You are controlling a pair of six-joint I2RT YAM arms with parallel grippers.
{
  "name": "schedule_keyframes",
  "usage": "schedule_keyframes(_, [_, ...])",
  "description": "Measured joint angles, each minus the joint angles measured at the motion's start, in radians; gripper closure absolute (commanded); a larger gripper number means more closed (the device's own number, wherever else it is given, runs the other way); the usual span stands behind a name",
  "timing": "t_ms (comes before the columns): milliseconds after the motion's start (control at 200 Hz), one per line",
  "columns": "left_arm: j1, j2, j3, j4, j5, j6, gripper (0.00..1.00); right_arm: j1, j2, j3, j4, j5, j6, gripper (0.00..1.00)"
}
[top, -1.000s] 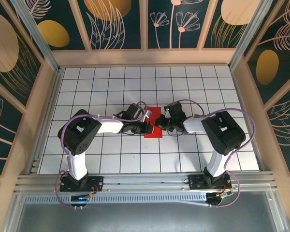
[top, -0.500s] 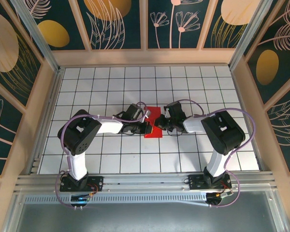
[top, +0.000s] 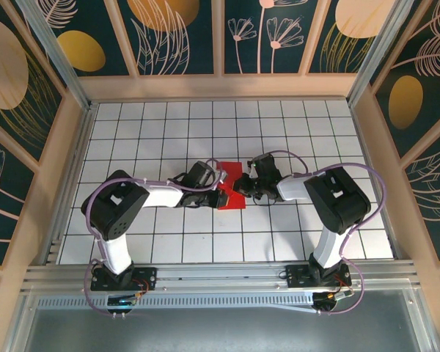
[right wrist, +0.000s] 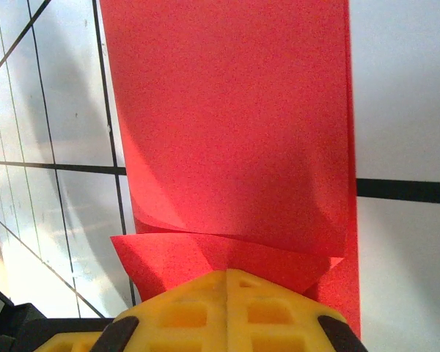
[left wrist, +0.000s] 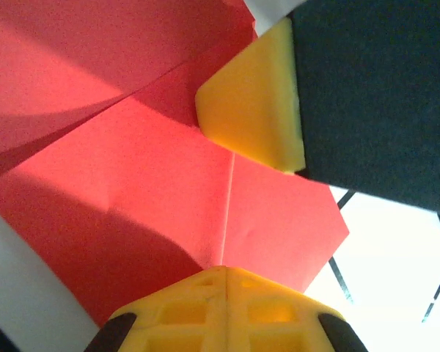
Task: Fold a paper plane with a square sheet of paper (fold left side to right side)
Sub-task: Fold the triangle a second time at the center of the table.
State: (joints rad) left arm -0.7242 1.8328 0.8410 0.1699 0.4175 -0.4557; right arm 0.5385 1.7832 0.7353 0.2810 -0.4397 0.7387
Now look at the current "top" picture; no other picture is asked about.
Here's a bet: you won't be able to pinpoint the red cloth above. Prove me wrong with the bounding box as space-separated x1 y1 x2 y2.
215 161 246 212

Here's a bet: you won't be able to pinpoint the grey metal sheet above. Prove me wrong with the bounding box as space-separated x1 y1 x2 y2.
5 287 439 352

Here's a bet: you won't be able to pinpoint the teal panel with pink flowers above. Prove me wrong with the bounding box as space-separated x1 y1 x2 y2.
224 0 326 74

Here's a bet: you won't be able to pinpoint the teal panel with orange disc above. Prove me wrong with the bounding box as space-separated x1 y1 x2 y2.
116 0 216 76

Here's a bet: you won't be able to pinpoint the teal panel oval and fern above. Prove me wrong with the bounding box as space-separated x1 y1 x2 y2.
368 0 440 158

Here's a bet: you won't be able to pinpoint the teal panel cream disc feather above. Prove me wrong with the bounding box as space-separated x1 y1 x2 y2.
307 0 397 74

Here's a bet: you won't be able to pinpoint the teal panel with pink fern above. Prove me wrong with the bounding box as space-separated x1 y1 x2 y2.
405 135 440 261

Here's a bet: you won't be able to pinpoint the teal panel with yellow oval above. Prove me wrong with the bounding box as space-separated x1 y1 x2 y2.
34 0 131 77

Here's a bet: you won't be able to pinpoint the teal panel with outlined tulip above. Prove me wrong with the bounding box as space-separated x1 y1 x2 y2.
0 130 36 267

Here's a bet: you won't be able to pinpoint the teal panel cream disc gold lines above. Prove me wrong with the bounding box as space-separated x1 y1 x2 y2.
0 0 66 162

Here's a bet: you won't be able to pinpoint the long aluminium mounting rail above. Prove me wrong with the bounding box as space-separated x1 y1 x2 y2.
21 260 419 294

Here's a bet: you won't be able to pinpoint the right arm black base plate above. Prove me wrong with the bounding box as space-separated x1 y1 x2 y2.
285 264 352 289

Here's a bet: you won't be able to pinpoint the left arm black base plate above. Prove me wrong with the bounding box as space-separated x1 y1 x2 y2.
90 266 158 291

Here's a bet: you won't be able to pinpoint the right aluminium side rail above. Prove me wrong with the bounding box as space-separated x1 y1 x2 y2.
350 102 404 260

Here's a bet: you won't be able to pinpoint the aluminium side rail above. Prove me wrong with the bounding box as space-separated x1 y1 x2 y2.
43 104 96 265
350 102 404 260

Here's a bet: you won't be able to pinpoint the left aluminium side rail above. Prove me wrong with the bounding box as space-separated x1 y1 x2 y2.
43 104 96 265

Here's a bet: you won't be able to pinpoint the slotted grey cable duct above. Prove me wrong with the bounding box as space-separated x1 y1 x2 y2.
36 294 316 311

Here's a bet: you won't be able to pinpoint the right aluminium corner post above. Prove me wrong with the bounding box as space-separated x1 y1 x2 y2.
346 0 417 107

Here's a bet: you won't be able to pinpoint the aluminium corner post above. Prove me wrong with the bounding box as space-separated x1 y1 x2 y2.
346 0 417 107
16 0 93 111

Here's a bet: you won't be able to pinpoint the left aluminium corner post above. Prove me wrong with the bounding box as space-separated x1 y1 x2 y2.
16 0 93 111

